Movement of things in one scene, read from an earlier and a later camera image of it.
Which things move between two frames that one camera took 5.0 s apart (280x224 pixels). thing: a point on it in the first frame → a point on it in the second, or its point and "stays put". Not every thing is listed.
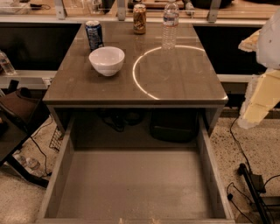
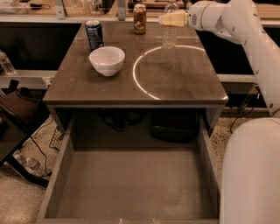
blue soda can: (94, 33) stays put
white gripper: (269, 44) → (194, 17)
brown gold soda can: (139, 19) stays put
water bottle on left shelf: (6, 65) stays put
